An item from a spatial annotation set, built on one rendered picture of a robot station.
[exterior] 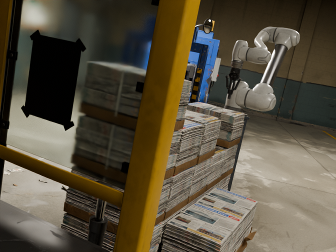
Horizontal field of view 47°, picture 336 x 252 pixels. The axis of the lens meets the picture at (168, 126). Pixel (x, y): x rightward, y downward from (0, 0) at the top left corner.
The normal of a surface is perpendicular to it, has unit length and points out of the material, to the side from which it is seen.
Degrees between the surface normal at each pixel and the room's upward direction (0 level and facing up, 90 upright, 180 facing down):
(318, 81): 90
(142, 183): 90
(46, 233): 0
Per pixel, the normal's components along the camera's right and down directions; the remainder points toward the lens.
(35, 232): 0.19, -0.96
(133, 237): -0.43, 0.09
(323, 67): -0.12, 0.17
